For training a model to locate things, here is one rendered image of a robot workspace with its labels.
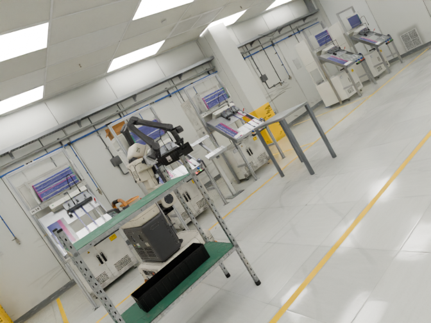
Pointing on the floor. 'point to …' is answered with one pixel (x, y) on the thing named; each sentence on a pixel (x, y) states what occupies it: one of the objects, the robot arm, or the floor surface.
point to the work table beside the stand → (293, 136)
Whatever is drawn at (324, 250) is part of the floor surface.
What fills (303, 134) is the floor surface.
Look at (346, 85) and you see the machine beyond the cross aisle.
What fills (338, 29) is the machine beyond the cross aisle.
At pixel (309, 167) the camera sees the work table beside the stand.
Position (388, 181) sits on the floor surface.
